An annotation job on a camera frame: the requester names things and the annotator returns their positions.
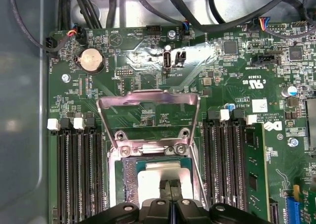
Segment black connector coloured wires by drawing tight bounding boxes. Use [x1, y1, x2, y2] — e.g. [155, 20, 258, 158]
[70, 23, 87, 45]

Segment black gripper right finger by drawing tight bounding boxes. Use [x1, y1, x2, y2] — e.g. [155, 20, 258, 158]
[170, 179, 271, 224]

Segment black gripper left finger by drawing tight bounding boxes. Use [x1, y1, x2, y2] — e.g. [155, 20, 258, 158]
[80, 179, 173, 224]

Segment silver CPU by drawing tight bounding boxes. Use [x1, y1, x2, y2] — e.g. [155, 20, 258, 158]
[133, 157, 196, 206]

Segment black PC case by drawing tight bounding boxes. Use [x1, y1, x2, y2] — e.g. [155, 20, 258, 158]
[0, 0, 316, 224]

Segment black fan connector cable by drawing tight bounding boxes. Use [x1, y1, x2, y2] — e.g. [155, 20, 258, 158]
[8, 0, 60, 54]

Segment green RAM stick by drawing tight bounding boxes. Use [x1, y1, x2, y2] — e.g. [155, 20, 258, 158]
[244, 122, 270, 224]

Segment blue expansion slot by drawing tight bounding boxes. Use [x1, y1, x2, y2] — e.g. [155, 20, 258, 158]
[285, 196, 301, 224]

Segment CPU socket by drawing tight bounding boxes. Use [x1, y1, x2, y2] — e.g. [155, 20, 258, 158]
[107, 129, 209, 210]

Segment green motherboard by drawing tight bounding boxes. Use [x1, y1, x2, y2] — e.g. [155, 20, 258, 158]
[45, 21, 316, 224]

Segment silver coin battery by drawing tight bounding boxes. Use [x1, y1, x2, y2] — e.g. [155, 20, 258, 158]
[75, 47, 106, 74]

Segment silver USB port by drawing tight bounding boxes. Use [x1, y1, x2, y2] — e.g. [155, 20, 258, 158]
[162, 45, 173, 73]

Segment black expansion slot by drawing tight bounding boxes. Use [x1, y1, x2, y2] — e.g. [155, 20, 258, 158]
[268, 201, 280, 224]

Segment thin metal locking lever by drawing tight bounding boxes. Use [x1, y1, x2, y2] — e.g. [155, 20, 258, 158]
[190, 146, 210, 209]

